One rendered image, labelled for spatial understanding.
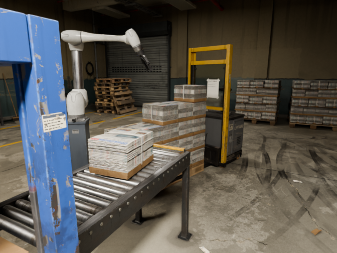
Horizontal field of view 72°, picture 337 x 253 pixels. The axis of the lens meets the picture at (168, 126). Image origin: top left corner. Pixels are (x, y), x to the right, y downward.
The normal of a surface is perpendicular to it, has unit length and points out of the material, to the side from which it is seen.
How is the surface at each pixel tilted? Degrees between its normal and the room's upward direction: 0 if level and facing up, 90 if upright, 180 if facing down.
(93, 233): 90
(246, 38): 90
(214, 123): 90
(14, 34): 90
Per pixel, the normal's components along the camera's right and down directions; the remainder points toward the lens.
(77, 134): 0.14, 0.22
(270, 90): -0.51, 0.18
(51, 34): 0.89, 0.10
